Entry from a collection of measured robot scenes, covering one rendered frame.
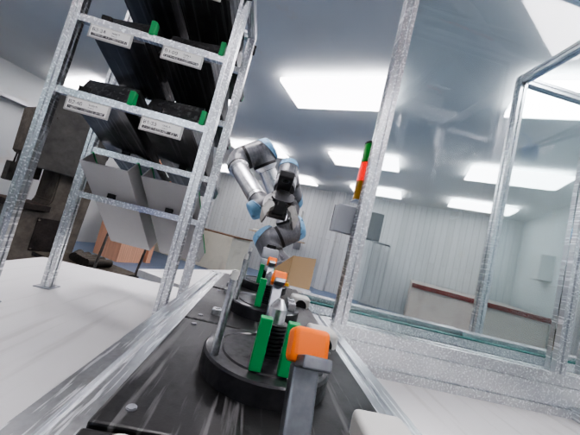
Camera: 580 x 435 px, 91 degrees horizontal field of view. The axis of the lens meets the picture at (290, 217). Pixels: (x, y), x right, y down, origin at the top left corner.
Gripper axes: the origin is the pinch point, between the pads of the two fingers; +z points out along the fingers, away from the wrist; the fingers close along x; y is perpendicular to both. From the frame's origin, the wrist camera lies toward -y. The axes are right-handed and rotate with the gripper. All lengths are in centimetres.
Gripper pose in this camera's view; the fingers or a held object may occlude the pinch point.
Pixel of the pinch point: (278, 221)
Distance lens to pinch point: 82.6
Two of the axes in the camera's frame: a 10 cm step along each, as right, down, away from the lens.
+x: -9.6, -2.5, -0.8
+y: -2.4, 7.2, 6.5
